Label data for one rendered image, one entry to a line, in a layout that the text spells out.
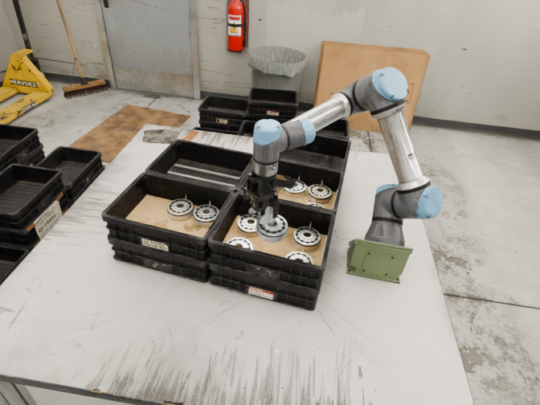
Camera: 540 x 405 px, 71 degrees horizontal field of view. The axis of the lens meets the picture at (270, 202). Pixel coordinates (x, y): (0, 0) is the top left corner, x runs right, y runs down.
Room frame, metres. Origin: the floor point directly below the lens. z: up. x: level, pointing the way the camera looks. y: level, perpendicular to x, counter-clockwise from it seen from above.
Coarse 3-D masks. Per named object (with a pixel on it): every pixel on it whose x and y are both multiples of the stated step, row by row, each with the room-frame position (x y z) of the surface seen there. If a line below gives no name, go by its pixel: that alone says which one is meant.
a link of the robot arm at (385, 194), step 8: (392, 184) 1.21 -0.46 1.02; (376, 192) 1.22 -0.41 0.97; (384, 192) 1.19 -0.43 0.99; (392, 192) 1.17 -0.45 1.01; (376, 200) 1.19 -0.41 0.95; (384, 200) 1.16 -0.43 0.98; (392, 200) 1.13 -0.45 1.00; (376, 208) 1.16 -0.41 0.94; (384, 208) 1.14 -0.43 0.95; (392, 208) 1.11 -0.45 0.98; (376, 216) 1.13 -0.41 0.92; (384, 216) 1.12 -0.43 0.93; (392, 216) 1.11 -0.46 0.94
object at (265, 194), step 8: (248, 176) 0.93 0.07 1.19; (256, 176) 0.94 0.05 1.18; (272, 176) 0.93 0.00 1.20; (248, 184) 0.93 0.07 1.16; (256, 184) 0.93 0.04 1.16; (264, 184) 0.93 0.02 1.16; (248, 192) 0.92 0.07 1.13; (256, 192) 0.92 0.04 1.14; (264, 192) 0.93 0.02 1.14; (272, 192) 0.93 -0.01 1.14; (248, 200) 0.93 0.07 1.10; (256, 200) 0.90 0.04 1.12; (264, 200) 0.92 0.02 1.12; (272, 200) 0.93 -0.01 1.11; (256, 208) 0.89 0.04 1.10; (264, 208) 0.91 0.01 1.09
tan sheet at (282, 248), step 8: (240, 216) 1.17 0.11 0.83; (232, 224) 1.12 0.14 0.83; (232, 232) 1.07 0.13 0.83; (288, 232) 1.10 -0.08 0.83; (224, 240) 1.02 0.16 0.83; (256, 240) 1.04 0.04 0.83; (264, 240) 1.04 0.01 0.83; (280, 240) 1.05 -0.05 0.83; (288, 240) 1.05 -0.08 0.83; (256, 248) 1.00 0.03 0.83; (264, 248) 1.00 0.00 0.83; (272, 248) 1.00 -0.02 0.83; (280, 248) 1.01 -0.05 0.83; (288, 248) 1.01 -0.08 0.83; (296, 248) 1.01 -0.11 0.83; (320, 248) 1.02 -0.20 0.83; (312, 256) 0.98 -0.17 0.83; (320, 256) 0.98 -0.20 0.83; (320, 264) 0.94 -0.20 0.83
